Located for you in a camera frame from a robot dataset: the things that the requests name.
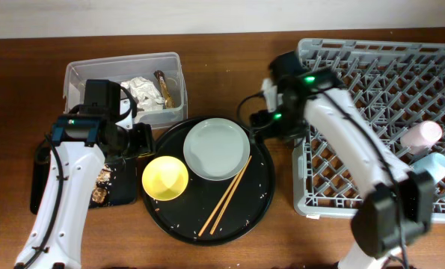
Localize black rectangular tray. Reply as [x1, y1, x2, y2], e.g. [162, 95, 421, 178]
[29, 141, 138, 214]

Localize grey ceramic plate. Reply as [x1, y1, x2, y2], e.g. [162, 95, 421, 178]
[183, 118, 251, 181]

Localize yellow bowl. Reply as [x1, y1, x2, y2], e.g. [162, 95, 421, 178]
[141, 156, 189, 201]

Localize gold coffee sachet wrapper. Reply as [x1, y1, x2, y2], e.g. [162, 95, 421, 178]
[154, 70, 174, 108]

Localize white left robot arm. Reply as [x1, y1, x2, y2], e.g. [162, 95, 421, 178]
[14, 79, 155, 268]

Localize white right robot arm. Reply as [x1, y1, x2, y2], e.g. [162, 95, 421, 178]
[249, 52, 435, 268]

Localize grey dishwasher rack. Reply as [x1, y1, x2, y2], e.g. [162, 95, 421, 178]
[292, 39, 445, 223]

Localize pink cup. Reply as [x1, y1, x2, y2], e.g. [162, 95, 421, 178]
[400, 120, 443, 155]

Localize clear plastic waste bin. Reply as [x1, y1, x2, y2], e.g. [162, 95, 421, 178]
[64, 52, 188, 129]

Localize blue cup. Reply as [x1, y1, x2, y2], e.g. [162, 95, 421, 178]
[411, 152, 445, 184]

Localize food scraps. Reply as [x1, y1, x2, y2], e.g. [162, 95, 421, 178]
[91, 165, 112, 204]

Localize crumpled white tissue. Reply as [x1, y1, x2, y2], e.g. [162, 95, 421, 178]
[121, 76, 165, 111]

